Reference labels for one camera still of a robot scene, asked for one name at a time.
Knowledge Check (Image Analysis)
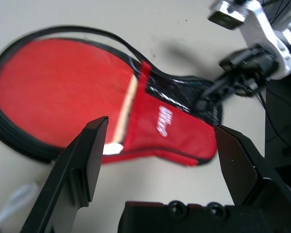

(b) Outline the white grey plush charm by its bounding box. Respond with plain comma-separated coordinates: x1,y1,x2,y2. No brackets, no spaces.
0,183,41,233

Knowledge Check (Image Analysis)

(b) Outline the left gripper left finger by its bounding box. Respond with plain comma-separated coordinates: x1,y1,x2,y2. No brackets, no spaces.
21,116,109,233

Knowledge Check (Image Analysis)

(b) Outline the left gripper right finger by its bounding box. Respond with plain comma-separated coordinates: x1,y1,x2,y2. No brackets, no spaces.
214,124,291,207

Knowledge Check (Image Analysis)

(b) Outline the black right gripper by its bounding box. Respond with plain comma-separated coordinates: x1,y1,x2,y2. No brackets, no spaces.
195,46,281,111

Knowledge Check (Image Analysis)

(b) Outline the red black paddle case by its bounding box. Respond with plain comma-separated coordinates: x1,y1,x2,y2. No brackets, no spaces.
0,25,225,168

